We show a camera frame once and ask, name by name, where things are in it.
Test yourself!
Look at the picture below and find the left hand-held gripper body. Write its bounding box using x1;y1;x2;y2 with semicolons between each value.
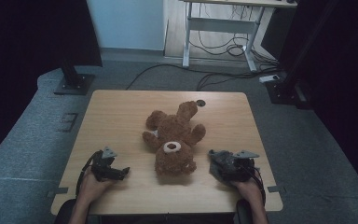
89;147;119;182

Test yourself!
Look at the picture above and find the black chair armrest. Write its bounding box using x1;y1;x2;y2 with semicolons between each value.
235;199;254;224
53;199;77;224

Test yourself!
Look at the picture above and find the right hand-held gripper black cable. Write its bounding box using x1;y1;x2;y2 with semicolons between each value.
245;163;267;206

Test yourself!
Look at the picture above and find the person's right hand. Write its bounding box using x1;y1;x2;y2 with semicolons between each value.
231;175;264;207

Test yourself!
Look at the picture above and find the black stand with base plate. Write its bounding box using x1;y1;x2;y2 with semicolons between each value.
53;59;96;96
265;0;339;110

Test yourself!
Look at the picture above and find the black curtain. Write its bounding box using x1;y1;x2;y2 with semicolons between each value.
0;0;103;169
262;0;358;202

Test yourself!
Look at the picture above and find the tangle of black cables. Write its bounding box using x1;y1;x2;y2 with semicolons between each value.
188;3;278;64

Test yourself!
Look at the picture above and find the long black floor cable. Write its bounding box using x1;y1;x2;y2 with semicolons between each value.
125;63;282;91

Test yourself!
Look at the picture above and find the left hand-held gripper black cable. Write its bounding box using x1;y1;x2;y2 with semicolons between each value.
75;150;104;198

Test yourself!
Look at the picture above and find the person's left hand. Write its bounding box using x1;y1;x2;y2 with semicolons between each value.
79;169;114;203

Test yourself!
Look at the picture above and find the hand-held gripper black cable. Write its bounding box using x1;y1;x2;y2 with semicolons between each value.
245;163;267;206
75;150;104;198

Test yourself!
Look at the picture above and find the grey cloth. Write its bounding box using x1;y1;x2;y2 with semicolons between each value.
207;149;241;189

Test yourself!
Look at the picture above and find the white desk frame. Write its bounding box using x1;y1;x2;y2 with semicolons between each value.
180;0;298;73

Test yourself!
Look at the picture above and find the white power strip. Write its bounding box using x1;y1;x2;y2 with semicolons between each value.
258;74;281;84

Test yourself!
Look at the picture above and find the brown teddy bear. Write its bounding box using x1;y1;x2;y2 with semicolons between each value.
142;100;207;177

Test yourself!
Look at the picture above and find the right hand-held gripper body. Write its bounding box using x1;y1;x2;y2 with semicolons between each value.
229;149;261;184

